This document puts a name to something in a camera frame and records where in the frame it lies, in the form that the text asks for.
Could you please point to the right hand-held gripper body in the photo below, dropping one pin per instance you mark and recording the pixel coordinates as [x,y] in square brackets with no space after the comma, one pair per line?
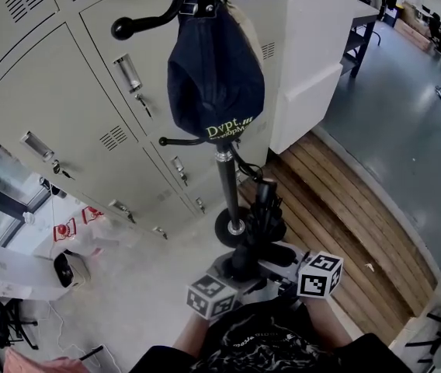
[317,278]

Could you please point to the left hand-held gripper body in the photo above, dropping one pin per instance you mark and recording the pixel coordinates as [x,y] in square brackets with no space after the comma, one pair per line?
[210,297]

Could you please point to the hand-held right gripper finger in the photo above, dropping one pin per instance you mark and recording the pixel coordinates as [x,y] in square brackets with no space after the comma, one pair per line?
[278,271]
[300,259]

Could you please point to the black umbrella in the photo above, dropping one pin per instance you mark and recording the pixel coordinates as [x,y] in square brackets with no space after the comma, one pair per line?
[263,216]

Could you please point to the black coat rack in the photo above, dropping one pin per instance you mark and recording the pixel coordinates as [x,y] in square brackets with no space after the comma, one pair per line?
[230,185]

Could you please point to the person's right forearm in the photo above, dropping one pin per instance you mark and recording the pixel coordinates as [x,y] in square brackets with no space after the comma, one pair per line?
[329,325]

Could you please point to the person's left forearm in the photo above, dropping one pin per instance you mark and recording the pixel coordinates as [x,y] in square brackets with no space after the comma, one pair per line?
[189,336]

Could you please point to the wooden steps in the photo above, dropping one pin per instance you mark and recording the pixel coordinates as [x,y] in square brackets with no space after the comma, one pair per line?
[341,216]

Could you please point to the person's black printed shirt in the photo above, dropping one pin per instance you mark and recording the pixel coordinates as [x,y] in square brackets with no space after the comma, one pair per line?
[271,344]

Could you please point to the clear water jug red cap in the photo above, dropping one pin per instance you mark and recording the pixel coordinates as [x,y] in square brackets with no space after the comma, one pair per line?
[108,227]
[77,239]

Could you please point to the black power strip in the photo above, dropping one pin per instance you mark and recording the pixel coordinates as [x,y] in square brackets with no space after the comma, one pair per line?
[91,353]

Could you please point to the small white heater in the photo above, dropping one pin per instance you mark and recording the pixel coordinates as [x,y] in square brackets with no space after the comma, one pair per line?
[73,272]

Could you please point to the white block cabinet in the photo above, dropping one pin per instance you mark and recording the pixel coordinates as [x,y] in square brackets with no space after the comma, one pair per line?
[310,72]

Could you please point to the black thermos cup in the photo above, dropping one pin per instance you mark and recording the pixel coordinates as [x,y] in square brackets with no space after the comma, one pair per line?
[51,188]

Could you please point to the pink cloth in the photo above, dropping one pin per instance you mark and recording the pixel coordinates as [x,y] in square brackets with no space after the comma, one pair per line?
[30,363]

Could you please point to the navy cap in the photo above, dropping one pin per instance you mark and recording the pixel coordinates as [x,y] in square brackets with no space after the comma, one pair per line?
[212,72]

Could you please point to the white cardboard box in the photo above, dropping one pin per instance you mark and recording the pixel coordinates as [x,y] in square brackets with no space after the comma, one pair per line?
[18,274]

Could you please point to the black framed window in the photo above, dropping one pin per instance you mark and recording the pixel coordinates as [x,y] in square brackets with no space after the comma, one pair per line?
[7,185]

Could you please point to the grey metal locker cabinet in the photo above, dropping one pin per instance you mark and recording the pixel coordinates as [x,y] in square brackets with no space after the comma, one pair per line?
[69,91]

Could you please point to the brown cardboard box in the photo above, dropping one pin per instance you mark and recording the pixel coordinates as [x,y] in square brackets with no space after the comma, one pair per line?
[412,29]

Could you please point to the dark frame table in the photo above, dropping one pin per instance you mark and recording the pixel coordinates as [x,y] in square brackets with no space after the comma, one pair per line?
[364,41]

